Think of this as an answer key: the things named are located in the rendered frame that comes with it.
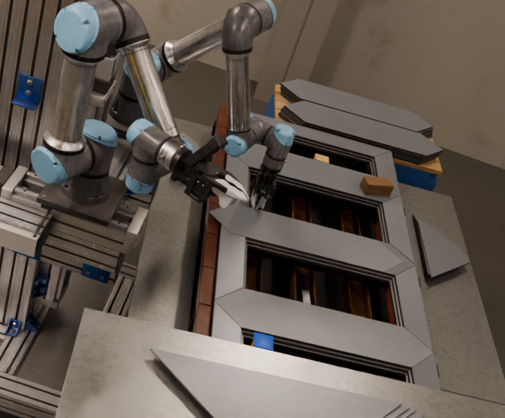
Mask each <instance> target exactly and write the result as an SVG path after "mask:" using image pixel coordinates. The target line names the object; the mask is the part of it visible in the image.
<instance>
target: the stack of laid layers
mask: <svg viewBox="0 0 505 418"><path fill-rule="evenodd" d="M293 143H296V144H299V145H303V146H305V147H309V148H314V149H317V150H320V151H324V152H327V153H332V154H336V155H338V156H342V157H345V158H350V159H354V160H357V161H360V162H363V163H369V167H370V173H371V175H372V176H376V177H378V176H377V171H376V162H375V158H374V157H372V156H369V155H366V154H363V153H357V152H354V151H351V150H348V149H345V148H339V147H336V146H332V145H330V144H326V143H321V142H318V141H315V140H312V139H306V138H303V137H300V136H297V135H294V140H293ZM258 173H261V171H259V169H257V168H252V167H249V177H248V197H249V198H250V176H252V177H255V175H256V174H258ZM276 183H278V184H282V185H285V186H289V187H294V188H298V189H301V190H304V191H307V192H313V193H317V194H319V195H323V196H326V197H331V198H335V199H338V200H342V201H345V202H350V203H354V204H357V205H360V206H364V207H370V208H372V209H376V212H377V217H378V222H379V227H380V233H381V243H382V244H383V245H384V246H386V247H387V248H388V249H389V250H391V251H392V252H393V253H394V254H395V255H397V256H398V257H399V258H400V259H402V260H403V261H404V262H403V263H401V264H399V265H397V266H395V267H393V268H391V269H389V270H387V271H385V272H381V271H378V270H372V269H368V268H365V267H361V266H358V265H353V264H349V263H346V262H342V261H339V260H333V259H329V258H326V257H322V256H319V255H313V254H309V253H306V252H302V251H299V250H293V249H290V248H287V247H283V246H280V245H274V244H270V243H267V242H263V241H258V240H255V239H251V238H248V237H246V238H245V267H244V285H243V288H245V284H246V265H247V248H251V249H254V250H260V251H263V252H267V253H270V254H274V255H280V256H283V257H287V258H290V259H294V260H300V261H303V262H307V263H310V264H314V265H320V266H323V267H327V268H330V269H334V270H339V271H342V272H346V273H349V274H353V275H359V276H362V277H366V278H369V279H375V280H379V281H382V282H386V283H389V288H390V293H391V302H392V308H393V313H394V318H395V324H396V325H398V326H401V327H405V326H404V322H403V317H402V312H401V303H400V299H399V294H398V288H397V284H396V275H398V274H399V273H401V272H403V271H405V270H408V269H409V268H410V267H412V266H414V265H415V264H414V263H413V262H412V261H410V260H409V259H408V258H407V257H405V256H404V255H403V254H402V253H400V252H399V251H398V250H397V249H396V248H395V247H394V246H393V245H391V244H390V242H389V237H388V232H387V228H386V218H385V214H384V209H383V204H382V202H379V201H375V200H372V199H369V198H365V197H359V196H357V195H353V194H350V193H346V192H341V191H338V190H335V189H332V188H328V187H323V186H319V185H316V184H312V183H310V182H304V181H300V180H298V179H294V178H291V177H286V176H282V175H279V174H277V176H276ZM220 236H221V223H220V224H219V234H218V243H217V253H216V271H215V280H214V290H213V300H212V309H211V327H210V337H211V334H212V324H213V314H214V304H215V294H216V276H217V266H218V255H219V246H220ZM254 332H256V333H262V332H258V331H255V330H250V329H247V328H241V340H240V344H243V342H244V339H245V340H250V341H253V339H254ZM263 334H266V335H270V336H273V337H274V346H275V347H278V348H284V349H288V350H292V351H295V352H302V353H306V354H309V355H314V356H317V357H324V358H327V359H331V360H334V361H339V362H345V363H348V364H352V365H356V366H359V367H366V368H370V369H373V370H377V371H381V372H388V373H391V374H395V375H398V376H403V377H404V378H405V382H408V383H412V384H415V383H414V378H413V373H412V367H406V366H402V365H399V364H395V363H391V362H385V361H381V360H377V359H374V358H370V357H363V356H360V355H357V354H352V353H349V352H343V351H338V350H335V349H331V348H325V347H321V346H318V345H314V344H310V343H304V342H300V341H296V340H293V339H289V338H283V337H279V336H275V335H272V334H268V333H263Z"/></svg>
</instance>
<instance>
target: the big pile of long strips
mask: <svg viewBox="0 0 505 418"><path fill-rule="evenodd" d="M280 85H281V86H280V89H281V92H280V94H281V95H282V96H283V97H284V98H285V99H286V100H287V101H289V102H290V103H291V104H287V105H285V106H283V108H282V109H281V111H280V112H279V113H278V116H279V117H280V118H281V119H283V120H284V121H285V122H288V123H291V124H297V125H300V126H303V127H306V128H310V129H315V130H317V131H321V132H324V133H327V134H332V135H336V136H339V137H342V138H345V139H351V140H354V141H357V142H360V143H365V144H368V145H371V146H375V147H378V148H383V149H386V150H390V151H391V152H392V157H393V158H396V159H399V160H402V161H406V162H408V163H413V164H417V165H420V164H422V163H427V162H429V161H431V160H434V159H436V158H437V157H438V156H439V154H440V153H442V151H443V149H442V148H440V147H439V146H437V145H436V144H435V143H433V142H432V141H430V140H429V139H430V138H432V137H433V136H432V133H433V132H432V130H433V126H432V125H430V124H428V123H427V122H426V121H424V120H423V119H422V118H421V117H419V116H418V115H417V114H415V113H413V112H412V111H409V110H407V109H402V108H398V107H395V106H393V105H389V104H384V103H382V102H378V101H375V100H370V99H367V98H364V97H361V96H358V95H353V94H350V93H347V92H344V91H340V90H335V89H333V88H329V87H327V86H323V85H319V84H315V83H313V82H309V81H306V80H301V79H297V80H290V81H285V82H281V83H280Z"/></svg>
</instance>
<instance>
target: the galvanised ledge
mask: <svg viewBox="0 0 505 418"><path fill-rule="evenodd" d="M173 118H174V120H175V122H176V125H177V129H178V132H179V133H180V134H181V133H182V131H183V132H184V133H185V134H186V135H187V136H189V137H190V138H191V139H192V140H193V141H194V142H195V143H197V144H198V145H199V146H200V147H203V146H204V145H205V144H207V143H208V142H209V140H211V130H212V127H208V126H205V125H202V124H196V123H193V122H190V121H186V120H184V119H178V118H175V117H173ZM171 176H172V172H171V173H169V174H168V175H166V176H164V177H161V178H160V180H159V184H158V188H157V191H156V194H155V197H154V199H153V202H152V204H151V206H150V208H149V210H148V218H147V222H146V226H145V231H144V235H143V242H142V246H141V251H140V255H139V259H138V267H137V271H136V275H135V279H134V286H133V291H132V295H131V300H130V304H129V311H128V315H127V318H133V319H137V320H141V321H144V322H148V323H155V324H158V325H162V326H166V327H169V328H176V329H180V330H183V331H188V326H189V319H190V312H191V305H192V291H193V284H194V277H195V269H196V262H197V249H198V241H199V235H200V227H201V220H202V207H203V202H201V203H198V202H196V201H195V200H194V199H192V198H191V197H189V196H188V195H187V194H186V193H184V192H185V189H186V187H187V186H186V185H184V184H183V183H181V182H180V181H178V180H177V181H175V182H174V181H173V180H172V179H170V177H171Z"/></svg>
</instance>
